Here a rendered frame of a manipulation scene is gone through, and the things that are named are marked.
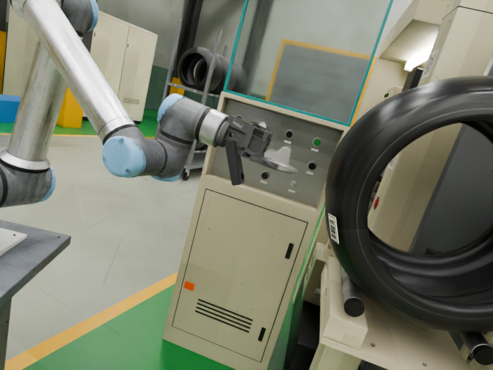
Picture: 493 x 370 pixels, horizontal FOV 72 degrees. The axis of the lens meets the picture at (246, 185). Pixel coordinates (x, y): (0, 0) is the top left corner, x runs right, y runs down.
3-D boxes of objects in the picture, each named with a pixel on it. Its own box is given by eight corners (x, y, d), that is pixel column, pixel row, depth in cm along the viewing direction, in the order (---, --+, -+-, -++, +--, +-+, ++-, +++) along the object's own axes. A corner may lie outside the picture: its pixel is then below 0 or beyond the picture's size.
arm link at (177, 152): (132, 169, 88) (147, 125, 85) (160, 168, 98) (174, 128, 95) (159, 186, 85) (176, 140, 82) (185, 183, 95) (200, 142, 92)
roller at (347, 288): (348, 258, 109) (335, 252, 110) (355, 247, 108) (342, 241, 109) (359, 321, 76) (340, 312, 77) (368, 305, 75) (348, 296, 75)
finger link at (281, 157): (304, 156, 80) (269, 140, 81) (294, 178, 82) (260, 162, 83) (305, 154, 83) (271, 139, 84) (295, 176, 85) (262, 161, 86)
